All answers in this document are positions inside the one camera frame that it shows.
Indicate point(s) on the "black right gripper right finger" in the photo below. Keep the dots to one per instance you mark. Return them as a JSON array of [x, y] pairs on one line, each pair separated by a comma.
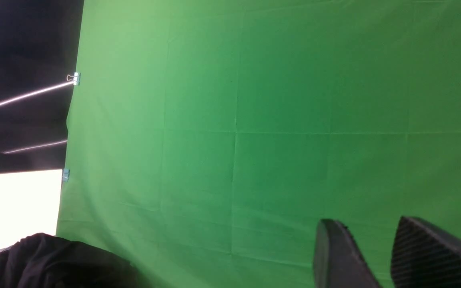
[[425, 256]]

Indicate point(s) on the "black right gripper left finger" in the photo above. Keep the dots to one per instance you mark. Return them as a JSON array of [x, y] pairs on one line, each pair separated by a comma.
[[338, 261]]

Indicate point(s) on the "dark gray long-sleeve top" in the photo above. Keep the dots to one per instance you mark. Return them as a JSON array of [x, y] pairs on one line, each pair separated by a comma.
[[45, 261]]

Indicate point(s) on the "green backdrop cloth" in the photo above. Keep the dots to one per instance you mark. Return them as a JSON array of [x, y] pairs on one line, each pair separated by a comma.
[[207, 138]]

